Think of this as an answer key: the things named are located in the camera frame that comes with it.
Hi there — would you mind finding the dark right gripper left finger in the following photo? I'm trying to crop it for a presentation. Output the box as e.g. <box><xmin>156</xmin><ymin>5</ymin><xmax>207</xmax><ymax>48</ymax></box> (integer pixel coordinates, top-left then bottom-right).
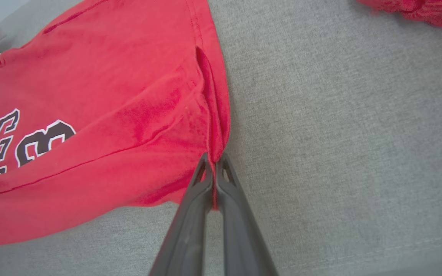
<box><xmin>148</xmin><ymin>152</ymin><xmax>216</xmax><ymax>276</ymax></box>

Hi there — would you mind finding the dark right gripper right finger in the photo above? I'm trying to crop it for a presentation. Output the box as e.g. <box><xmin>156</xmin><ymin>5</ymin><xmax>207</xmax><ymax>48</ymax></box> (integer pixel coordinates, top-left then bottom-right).
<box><xmin>216</xmin><ymin>153</ymin><xmax>279</xmax><ymax>276</ymax></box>

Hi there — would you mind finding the red basketball jersey number 23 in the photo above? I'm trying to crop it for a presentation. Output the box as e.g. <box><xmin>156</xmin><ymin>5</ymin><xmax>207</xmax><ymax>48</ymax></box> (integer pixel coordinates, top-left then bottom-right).
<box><xmin>0</xmin><ymin>0</ymin><xmax>232</xmax><ymax>248</ymax></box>

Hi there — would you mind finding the red shorts white trim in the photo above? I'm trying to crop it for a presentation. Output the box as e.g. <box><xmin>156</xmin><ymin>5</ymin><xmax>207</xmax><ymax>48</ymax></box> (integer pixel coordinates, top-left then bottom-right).
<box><xmin>356</xmin><ymin>0</ymin><xmax>442</xmax><ymax>30</ymax></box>

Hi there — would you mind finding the grey fabric sofa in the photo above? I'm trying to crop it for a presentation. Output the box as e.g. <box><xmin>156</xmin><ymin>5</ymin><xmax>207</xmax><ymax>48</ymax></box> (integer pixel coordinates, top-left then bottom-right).
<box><xmin>0</xmin><ymin>0</ymin><xmax>442</xmax><ymax>276</ymax></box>

